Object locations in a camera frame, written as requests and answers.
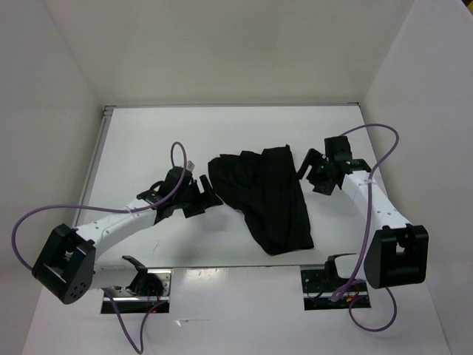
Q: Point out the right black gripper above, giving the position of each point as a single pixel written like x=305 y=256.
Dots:
x=322 y=187

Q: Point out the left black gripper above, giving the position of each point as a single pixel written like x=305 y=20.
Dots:
x=200 y=205

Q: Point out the black pleated skirt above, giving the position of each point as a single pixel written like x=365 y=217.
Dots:
x=265 y=189

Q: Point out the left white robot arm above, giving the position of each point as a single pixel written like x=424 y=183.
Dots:
x=68 y=263

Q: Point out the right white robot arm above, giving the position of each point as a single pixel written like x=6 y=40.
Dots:
x=393 y=251

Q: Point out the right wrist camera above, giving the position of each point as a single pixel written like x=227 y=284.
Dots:
x=337 y=149

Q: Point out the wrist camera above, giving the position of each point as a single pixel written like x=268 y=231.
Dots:
x=174 y=175
x=337 y=149

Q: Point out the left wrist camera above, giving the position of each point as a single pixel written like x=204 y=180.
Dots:
x=174 y=175

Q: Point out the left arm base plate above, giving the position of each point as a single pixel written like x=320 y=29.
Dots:
x=148 y=292

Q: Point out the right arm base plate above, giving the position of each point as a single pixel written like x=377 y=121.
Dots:
x=317 y=290

